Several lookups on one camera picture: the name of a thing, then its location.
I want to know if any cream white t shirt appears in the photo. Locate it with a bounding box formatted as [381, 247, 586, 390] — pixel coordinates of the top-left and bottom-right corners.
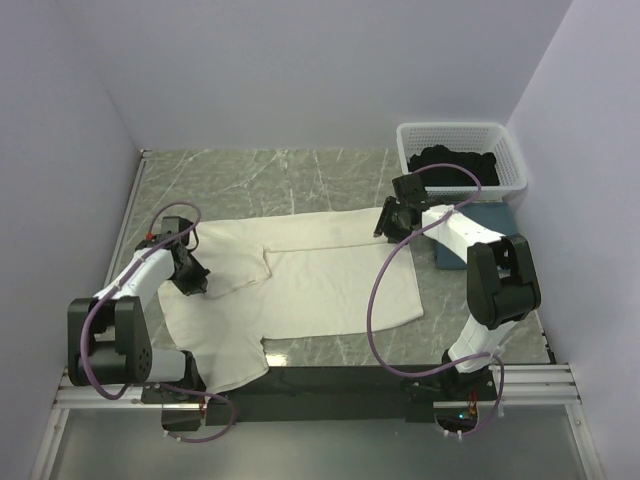
[158, 208, 424, 393]

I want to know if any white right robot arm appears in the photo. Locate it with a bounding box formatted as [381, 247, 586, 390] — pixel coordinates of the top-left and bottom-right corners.
[366, 174, 541, 375]

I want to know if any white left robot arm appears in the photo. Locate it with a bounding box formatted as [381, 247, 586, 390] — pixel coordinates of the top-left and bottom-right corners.
[67, 216, 210, 400]

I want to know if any folded blue t shirt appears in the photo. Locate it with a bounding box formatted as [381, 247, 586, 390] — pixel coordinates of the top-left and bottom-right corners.
[433, 200, 517, 271]

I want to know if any black t shirt in basket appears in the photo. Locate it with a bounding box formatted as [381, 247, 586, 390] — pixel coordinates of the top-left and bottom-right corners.
[407, 145, 500, 189]

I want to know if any white plastic laundry basket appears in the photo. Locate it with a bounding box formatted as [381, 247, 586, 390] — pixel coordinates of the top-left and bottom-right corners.
[396, 122, 527, 201]

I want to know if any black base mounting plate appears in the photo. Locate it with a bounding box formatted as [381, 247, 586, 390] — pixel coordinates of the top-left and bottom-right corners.
[141, 366, 500, 432]

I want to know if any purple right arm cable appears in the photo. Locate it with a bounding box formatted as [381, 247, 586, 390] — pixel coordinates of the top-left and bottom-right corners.
[367, 163, 505, 442]

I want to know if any aluminium frame rail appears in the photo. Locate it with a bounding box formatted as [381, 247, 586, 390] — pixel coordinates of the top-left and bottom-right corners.
[32, 364, 600, 479]

